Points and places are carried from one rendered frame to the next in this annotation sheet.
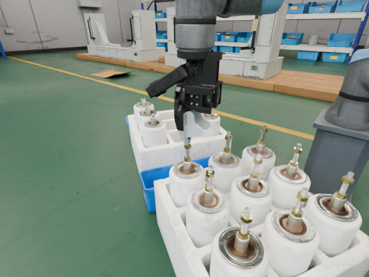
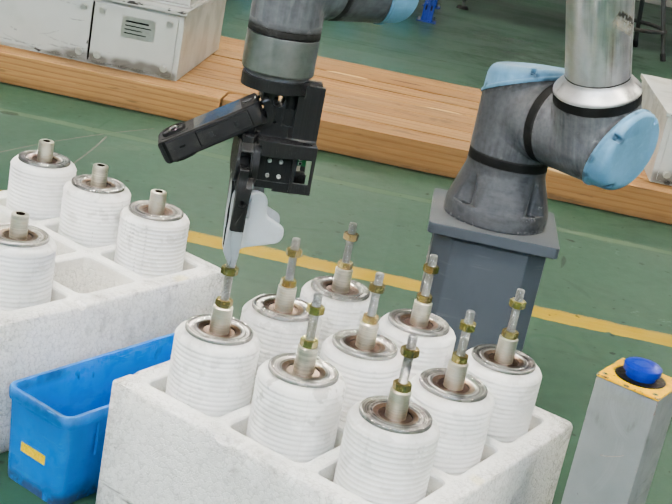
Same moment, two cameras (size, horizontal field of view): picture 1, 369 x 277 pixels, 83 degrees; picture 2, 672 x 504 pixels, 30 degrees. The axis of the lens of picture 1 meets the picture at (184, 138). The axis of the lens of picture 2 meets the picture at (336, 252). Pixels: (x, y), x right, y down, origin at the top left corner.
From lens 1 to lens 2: 95 cm
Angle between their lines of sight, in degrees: 34
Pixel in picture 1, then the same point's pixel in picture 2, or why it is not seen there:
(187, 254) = (291, 472)
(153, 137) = (29, 276)
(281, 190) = not seen: hidden behind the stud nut
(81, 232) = not seen: outside the picture
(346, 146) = (495, 272)
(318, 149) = (441, 285)
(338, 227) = (513, 384)
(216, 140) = (188, 283)
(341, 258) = (522, 441)
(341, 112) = (479, 196)
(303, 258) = (478, 428)
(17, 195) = not seen: outside the picture
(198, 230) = (298, 429)
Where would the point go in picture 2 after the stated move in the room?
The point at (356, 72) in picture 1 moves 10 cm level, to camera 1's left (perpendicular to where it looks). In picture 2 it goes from (499, 111) to (442, 109)
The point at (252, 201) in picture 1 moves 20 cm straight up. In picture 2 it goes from (377, 368) to (414, 197)
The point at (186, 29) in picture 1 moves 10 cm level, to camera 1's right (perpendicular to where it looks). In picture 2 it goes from (285, 48) to (367, 54)
